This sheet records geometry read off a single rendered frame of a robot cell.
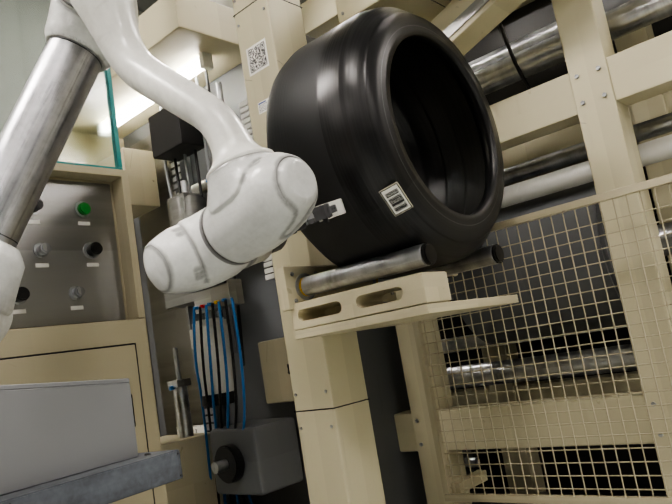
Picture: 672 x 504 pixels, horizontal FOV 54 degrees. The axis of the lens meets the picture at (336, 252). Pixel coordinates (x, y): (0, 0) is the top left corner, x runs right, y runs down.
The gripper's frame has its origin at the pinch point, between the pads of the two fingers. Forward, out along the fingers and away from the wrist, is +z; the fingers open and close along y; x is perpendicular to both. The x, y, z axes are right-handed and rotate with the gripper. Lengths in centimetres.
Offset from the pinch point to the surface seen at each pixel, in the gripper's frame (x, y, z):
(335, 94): -20.1, -6.2, 5.1
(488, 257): 21.5, -9.4, 35.7
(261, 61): -42, 31, 32
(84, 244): -12, 63, -13
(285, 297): 14.7, 24.1, 4.7
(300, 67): -29.6, 4.1, 11.1
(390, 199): 1.9, -9.6, 6.2
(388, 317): 23.4, -1.7, 3.9
